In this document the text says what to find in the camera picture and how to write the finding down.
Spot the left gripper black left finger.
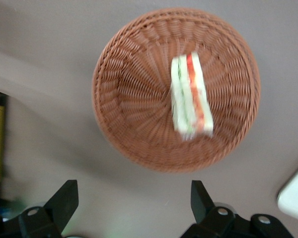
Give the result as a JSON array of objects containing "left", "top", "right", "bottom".
[{"left": 0, "top": 179, "right": 79, "bottom": 238}]

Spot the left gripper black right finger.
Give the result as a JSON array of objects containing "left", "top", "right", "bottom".
[{"left": 181, "top": 180, "right": 295, "bottom": 238}]

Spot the triangle sandwich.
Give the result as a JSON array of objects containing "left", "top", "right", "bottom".
[{"left": 170, "top": 51, "right": 214, "bottom": 141}]

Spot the round brown wicker basket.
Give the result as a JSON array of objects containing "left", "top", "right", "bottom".
[{"left": 91, "top": 7, "right": 261, "bottom": 174}]

